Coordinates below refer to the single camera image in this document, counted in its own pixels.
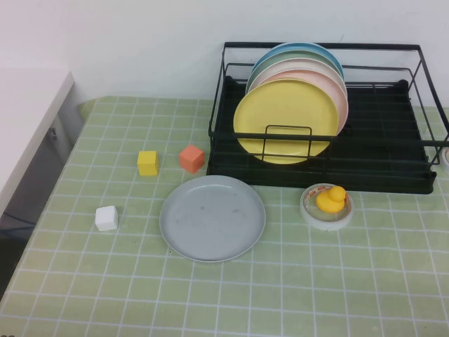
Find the grey round plate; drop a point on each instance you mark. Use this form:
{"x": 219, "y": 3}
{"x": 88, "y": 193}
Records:
{"x": 210, "y": 217}

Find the yellow round plate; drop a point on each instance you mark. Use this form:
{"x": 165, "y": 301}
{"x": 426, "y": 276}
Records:
{"x": 280, "y": 109}

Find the pink round plate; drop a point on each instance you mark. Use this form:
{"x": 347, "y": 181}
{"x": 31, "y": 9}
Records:
{"x": 305, "y": 74}

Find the cream round plate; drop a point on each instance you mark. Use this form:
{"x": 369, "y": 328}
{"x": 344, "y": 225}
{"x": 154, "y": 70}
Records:
{"x": 291, "y": 64}

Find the blue round plate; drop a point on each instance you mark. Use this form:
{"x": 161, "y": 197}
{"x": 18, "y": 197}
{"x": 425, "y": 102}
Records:
{"x": 287, "y": 47}

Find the pale green round plate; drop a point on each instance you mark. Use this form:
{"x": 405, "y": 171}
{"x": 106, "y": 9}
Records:
{"x": 298, "y": 53}

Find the orange cube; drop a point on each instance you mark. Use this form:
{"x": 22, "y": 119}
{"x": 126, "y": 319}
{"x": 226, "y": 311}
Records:
{"x": 191, "y": 158}

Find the yellow cube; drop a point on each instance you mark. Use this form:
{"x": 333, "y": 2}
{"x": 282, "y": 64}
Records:
{"x": 148, "y": 164}

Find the yellow rubber duck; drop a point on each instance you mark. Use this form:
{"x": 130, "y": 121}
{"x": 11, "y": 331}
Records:
{"x": 329, "y": 203}

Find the green checked tablecloth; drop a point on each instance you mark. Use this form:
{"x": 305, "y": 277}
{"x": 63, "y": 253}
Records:
{"x": 245, "y": 288}

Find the white cube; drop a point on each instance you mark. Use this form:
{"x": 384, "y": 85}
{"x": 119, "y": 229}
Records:
{"x": 106, "y": 218}

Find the white side table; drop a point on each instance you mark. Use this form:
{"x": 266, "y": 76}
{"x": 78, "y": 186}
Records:
{"x": 28, "y": 102}

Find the small metal bracket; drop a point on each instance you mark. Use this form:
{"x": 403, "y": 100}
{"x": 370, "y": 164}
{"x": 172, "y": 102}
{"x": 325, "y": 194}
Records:
{"x": 53, "y": 133}

